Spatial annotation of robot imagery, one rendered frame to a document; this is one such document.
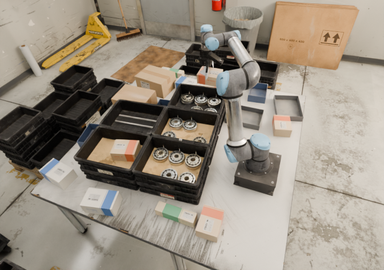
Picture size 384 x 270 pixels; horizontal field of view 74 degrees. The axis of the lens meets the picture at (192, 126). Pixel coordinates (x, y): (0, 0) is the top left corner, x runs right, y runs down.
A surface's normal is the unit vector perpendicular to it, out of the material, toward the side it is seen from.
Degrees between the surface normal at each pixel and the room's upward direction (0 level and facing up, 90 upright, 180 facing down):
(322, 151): 0
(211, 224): 0
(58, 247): 0
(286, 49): 73
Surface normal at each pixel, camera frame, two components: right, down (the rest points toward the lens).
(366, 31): -0.37, 0.67
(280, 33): -0.37, 0.49
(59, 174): -0.05, -0.71
